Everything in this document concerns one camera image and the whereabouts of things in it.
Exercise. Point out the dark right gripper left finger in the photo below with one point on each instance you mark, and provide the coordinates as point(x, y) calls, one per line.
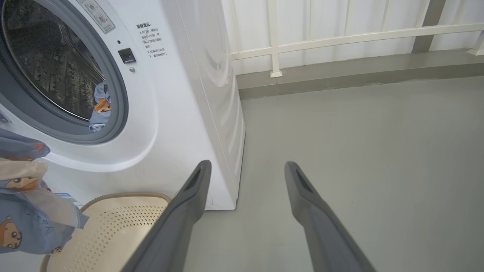
point(177, 230)

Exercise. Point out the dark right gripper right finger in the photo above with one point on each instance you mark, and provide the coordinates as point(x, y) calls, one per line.
point(321, 234)

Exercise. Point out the blue garment with beige waistband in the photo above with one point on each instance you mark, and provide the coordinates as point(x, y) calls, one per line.
point(30, 219)

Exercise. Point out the white front-load washing machine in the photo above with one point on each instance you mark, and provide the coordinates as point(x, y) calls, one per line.
point(177, 113)

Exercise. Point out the black door latch socket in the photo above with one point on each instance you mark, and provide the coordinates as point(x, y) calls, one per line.
point(127, 55)

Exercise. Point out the round white filter cover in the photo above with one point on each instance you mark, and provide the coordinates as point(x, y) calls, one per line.
point(209, 201)

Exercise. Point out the cream perforated laundry basket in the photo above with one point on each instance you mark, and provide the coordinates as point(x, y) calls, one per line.
point(113, 230)

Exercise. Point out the blue energy label sticker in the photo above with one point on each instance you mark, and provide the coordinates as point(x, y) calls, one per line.
point(70, 200)

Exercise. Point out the white metal railing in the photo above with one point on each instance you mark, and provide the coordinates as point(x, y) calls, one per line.
point(274, 49)

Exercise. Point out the grey warning sticker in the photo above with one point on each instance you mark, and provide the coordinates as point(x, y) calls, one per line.
point(98, 17)

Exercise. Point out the grey pillar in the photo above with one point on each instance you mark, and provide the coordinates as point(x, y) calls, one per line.
point(429, 26)

